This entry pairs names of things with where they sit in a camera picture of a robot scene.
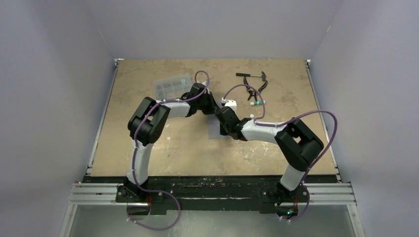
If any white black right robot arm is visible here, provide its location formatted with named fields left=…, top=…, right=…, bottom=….
left=215, top=106, right=324, bottom=201

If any green white glue stick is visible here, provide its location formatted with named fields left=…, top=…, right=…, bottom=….
left=250, top=100, right=266, bottom=106

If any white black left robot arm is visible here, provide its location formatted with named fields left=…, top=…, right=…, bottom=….
left=127, top=82, right=219, bottom=202

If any black aluminium base frame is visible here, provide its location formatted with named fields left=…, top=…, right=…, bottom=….
left=69, top=176, right=356, bottom=216

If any clear plastic screw box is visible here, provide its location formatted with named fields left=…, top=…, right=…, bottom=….
left=153, top=74, right=192, bottom=100

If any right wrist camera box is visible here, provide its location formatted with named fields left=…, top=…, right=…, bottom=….
left=221, top=98, right=237, bottom=112

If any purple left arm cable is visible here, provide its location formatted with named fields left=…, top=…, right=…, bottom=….
left=130, top=70, right=210, bottom=232

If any black handled hammer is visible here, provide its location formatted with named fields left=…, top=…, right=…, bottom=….
left=236, top=71, right=266, bottom=81

